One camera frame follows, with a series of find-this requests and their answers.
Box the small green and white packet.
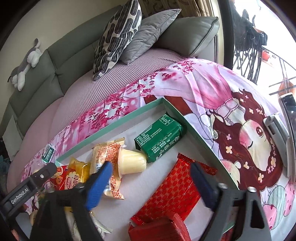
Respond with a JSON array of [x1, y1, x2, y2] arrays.
[[42, 143, 56, 163]]

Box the black balcony railing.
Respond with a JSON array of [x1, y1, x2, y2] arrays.
[[232, 35, 296, 95]]

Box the green snack packet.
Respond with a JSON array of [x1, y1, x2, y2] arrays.
[[134, 112, 187, 163]]

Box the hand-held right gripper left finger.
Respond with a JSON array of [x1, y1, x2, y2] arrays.
[[29, 161, 114, 241]]

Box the white snack packet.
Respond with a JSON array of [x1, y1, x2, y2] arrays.
[[69, 209, 112, 235]]

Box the teal-edged white box tray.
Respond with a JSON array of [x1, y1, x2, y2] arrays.
[[54, 97, 241, 241]]

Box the pale yellow pudding cup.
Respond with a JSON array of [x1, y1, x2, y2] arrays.
[[118, 148, 148, 174]]

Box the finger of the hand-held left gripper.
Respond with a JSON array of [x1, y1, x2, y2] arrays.
[[30, 162, 57, 186]]

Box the pink sofa cover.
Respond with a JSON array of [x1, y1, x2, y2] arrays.
[[6, 49, 185, 193]]

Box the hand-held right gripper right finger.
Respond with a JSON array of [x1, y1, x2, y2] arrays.
[[190, 162, 272, 241]]

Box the beige and orange snack packet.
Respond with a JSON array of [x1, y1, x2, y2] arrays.
[[90, 137, 127, 200]]

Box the dark hanging clothes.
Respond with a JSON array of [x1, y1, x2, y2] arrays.
[[233, 9, 267, 47]]

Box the yellow snack packet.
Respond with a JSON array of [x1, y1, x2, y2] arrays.
[[62, 157, 91, 193]]

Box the grey sofa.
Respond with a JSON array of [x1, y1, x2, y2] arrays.
[[0, 5, 220, 163]]

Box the grey pillow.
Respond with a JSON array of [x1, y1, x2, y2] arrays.
[[119, 9, 182, 65]]

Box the printed pink blanket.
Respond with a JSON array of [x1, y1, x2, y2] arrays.
[[21, 58, 296, 232]]

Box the red gold-patterned packet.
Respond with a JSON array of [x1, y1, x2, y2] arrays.
[[131, 152, 218, 226]]

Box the black and white patterned pillow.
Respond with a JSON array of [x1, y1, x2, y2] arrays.
[[92, 0, 142, 81]]

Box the grey and white plush toy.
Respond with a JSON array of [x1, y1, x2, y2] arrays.
[[7, 38, 42, 91]]

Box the red round-print snack packet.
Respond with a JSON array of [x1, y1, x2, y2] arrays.
[[45, 164, 70, 192]]

